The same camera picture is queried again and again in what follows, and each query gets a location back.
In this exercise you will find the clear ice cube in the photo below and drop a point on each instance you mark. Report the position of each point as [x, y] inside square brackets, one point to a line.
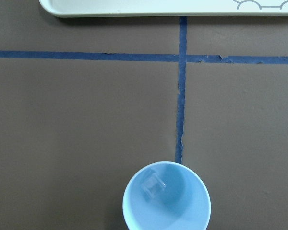
[153, 185]

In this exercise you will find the light blue plastic cup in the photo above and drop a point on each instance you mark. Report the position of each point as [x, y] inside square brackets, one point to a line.
[184, 205]

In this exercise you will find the cream bear serving tray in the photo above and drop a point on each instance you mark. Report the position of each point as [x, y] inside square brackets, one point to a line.
[131, 8]

